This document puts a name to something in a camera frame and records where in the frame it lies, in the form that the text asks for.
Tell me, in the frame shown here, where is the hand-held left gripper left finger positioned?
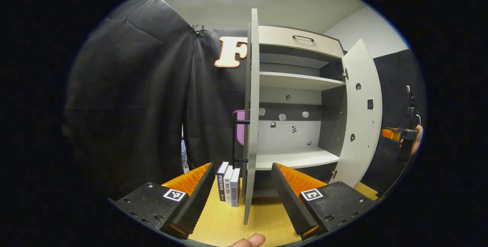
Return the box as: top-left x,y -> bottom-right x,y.
109,162 -> 216,240

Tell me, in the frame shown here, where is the white cabinet door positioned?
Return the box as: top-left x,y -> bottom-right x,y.
331,39 -> 383,188
242,8 -> 260,225

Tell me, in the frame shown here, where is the light blue book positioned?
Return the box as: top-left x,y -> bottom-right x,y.
230,168 -> 241,207

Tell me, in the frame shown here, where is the black metal bookend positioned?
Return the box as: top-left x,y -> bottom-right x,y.
231,112 -> 250,171

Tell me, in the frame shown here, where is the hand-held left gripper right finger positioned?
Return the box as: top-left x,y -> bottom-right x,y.
271,162 -> 376,241

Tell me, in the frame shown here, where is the white book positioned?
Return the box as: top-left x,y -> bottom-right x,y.
224,165 -> 235,205

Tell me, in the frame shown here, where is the white cabinet drawer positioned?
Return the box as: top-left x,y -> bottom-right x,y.
258,25 -> 345,59

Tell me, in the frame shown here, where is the white cabinet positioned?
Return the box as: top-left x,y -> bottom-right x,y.
244,25 -> 347,198

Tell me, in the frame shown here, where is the dark blue book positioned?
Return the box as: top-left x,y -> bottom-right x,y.
216,161 -> 230,202

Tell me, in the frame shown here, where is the short white cabinet shelf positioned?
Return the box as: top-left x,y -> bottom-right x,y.
260,53 -> 329,69

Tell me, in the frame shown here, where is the black backdrop cloth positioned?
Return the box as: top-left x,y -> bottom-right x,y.
65,0 -> 425,202

